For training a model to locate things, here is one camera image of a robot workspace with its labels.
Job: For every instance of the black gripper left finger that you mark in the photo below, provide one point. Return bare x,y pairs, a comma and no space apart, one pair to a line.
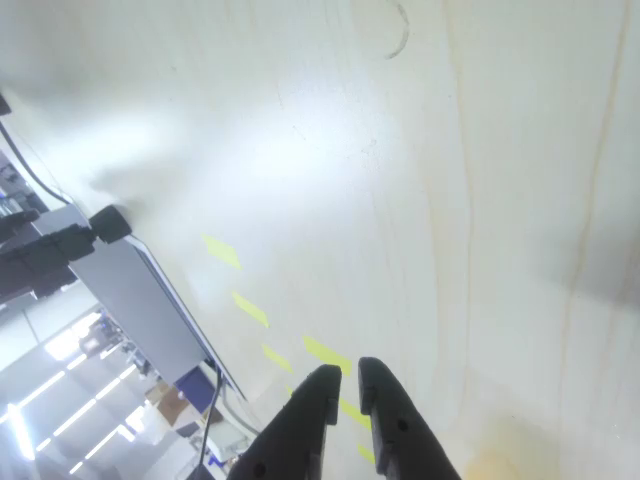
290,440

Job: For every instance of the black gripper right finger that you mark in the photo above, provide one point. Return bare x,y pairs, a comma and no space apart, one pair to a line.
400,440

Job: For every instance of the blue box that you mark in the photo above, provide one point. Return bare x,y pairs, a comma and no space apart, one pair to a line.
195,390

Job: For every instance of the brown cardboard box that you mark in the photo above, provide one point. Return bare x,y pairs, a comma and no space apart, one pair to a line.
167,405

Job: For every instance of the yellow tape mark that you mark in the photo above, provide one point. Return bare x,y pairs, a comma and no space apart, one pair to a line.
366,453
356,415
325,354

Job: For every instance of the black clamp stand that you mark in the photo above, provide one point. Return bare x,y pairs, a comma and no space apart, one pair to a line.
110,225

